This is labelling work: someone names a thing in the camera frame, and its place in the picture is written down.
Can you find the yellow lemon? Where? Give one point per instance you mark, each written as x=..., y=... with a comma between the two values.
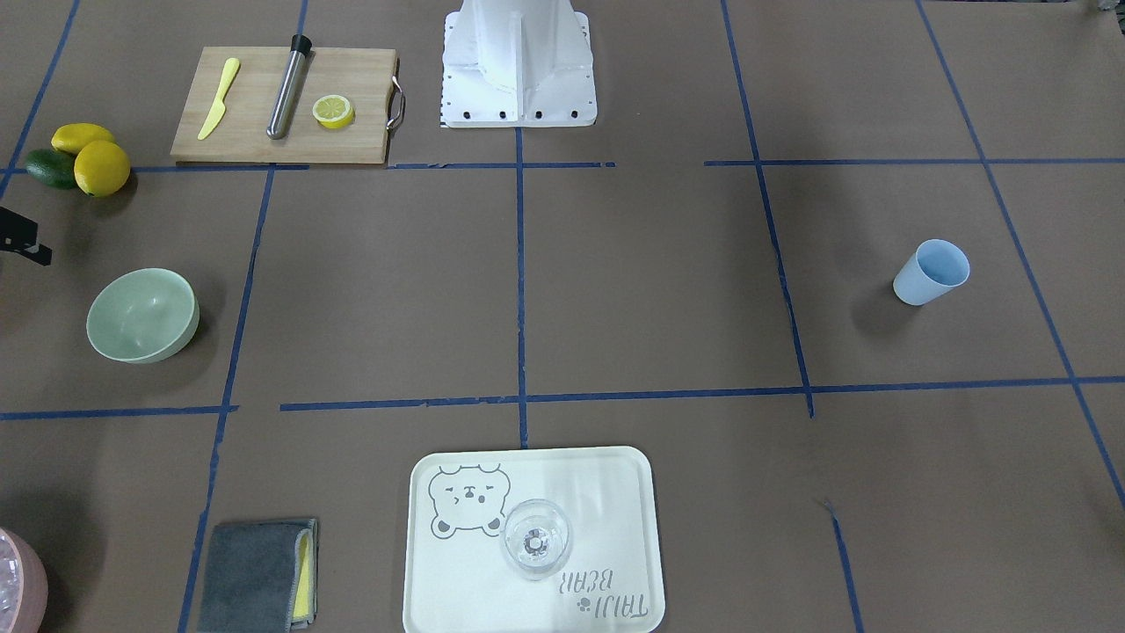
x=74, y=137
x=101, y=168

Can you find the yellow lemon lower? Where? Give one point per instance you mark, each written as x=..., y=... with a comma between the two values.
x=101, y=168

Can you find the white bear tray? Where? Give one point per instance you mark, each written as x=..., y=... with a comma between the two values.
x=457, y=578

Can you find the green lime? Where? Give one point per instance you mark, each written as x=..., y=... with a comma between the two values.
x=52, y=168

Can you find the yellow plastic knife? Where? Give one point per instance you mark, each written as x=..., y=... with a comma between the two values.
x=218, y=107

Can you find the clear wine glass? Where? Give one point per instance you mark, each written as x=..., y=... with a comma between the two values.
x=537, y=538

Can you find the wooden cutting board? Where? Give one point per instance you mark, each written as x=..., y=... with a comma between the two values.
x=363, y=75

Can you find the half lemon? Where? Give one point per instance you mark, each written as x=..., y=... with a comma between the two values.
x=333, y=111

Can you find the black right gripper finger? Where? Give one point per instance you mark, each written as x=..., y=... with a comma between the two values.
x=21, y=236

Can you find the grey folded cloth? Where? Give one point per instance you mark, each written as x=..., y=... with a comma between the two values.
x=261, y=576

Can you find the yellow lemon upper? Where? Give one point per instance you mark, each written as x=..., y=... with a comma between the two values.
x=74, y=137

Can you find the steel muddler black tip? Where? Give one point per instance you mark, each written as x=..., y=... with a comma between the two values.
x=288, y=92

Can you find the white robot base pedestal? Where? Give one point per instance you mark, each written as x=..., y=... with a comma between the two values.
x=517, y=64

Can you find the light blue cup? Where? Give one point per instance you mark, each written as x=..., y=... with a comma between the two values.
x=934, y=268

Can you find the pink bowl with ice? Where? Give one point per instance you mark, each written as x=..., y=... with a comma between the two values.
x=25, y=585

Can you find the green bowl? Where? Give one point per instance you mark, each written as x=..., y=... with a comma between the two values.
x=145, y=316

